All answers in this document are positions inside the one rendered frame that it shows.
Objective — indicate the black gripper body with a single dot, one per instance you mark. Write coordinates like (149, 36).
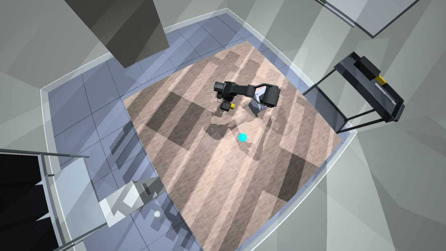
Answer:
(226, 106)

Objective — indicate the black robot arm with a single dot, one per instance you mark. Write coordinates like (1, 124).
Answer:
(229, 89)

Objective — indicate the cyan circle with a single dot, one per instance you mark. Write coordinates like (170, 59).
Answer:
(243, 137)

